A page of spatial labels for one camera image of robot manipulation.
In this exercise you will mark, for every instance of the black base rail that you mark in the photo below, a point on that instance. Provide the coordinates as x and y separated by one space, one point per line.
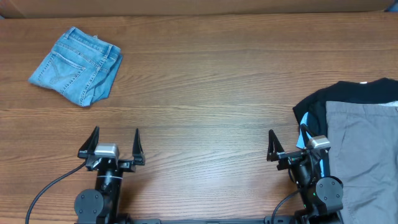
283 219

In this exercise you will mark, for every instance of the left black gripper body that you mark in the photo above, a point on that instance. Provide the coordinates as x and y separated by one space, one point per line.
125 166

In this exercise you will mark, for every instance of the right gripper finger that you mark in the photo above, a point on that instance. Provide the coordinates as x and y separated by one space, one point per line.
306 132
275 148

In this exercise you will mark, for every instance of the cardboard panel behind table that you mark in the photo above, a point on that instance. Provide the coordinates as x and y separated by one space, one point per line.
87 8

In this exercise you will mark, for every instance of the grey garment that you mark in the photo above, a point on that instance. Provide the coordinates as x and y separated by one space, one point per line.
363 156

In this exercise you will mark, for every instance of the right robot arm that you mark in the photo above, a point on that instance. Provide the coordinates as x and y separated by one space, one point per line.
321 197

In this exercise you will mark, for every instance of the black garment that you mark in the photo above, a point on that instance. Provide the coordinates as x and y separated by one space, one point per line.
375 101

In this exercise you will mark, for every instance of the light blue denim jeans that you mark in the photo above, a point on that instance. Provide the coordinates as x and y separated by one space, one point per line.
80 67

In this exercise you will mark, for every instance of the light blue garment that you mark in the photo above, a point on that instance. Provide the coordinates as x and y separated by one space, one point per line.
315 160

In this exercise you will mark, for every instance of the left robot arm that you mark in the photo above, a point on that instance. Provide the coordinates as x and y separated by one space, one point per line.
100 205

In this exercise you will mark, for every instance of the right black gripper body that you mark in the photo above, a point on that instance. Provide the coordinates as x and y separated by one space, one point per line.
292 156

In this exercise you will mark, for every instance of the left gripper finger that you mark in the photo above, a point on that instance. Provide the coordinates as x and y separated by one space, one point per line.
137 151
90 144

